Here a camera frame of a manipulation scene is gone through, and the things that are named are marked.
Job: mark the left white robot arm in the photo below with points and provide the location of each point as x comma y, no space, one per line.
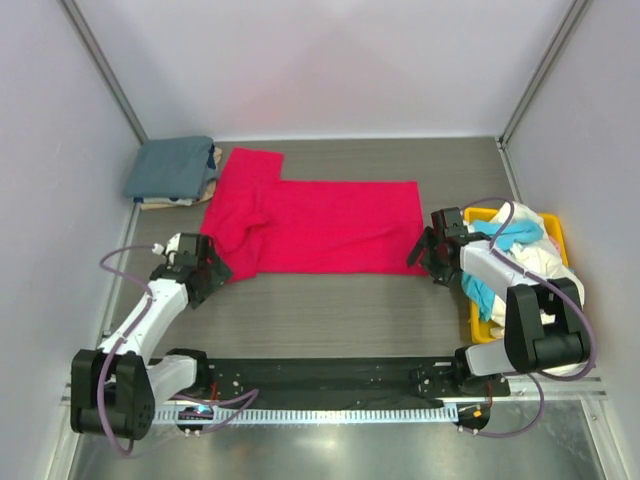
116,388

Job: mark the right aluminium frame post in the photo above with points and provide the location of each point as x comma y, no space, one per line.
559,40

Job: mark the red t shirt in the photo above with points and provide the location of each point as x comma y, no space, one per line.
261,223

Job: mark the cream white t shirt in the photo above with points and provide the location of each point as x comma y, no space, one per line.
542,257

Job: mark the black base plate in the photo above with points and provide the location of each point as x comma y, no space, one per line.
336,383

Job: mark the left aluminium frame post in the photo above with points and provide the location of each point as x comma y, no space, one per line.
97,56

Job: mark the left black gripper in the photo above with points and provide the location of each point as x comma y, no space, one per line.
209,273

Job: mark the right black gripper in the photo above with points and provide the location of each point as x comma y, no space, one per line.
431,251

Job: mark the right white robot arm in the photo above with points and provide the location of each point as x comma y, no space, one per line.
546,330

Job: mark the aluminium rail frame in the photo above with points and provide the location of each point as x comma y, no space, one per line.
521,387

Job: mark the slotted white cable duct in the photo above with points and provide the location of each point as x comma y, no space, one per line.
183,415

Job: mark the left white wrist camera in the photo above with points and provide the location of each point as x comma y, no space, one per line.
168,249

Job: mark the light blue t shirt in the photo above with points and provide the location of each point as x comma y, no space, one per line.
522,232

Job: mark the aluminium frame post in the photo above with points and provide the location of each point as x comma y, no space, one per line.
559,40
97,56

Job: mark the folded blue-grey t shirt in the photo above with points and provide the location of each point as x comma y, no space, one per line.
173,168

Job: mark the yellow plastic bin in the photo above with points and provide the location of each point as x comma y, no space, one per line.
480,330

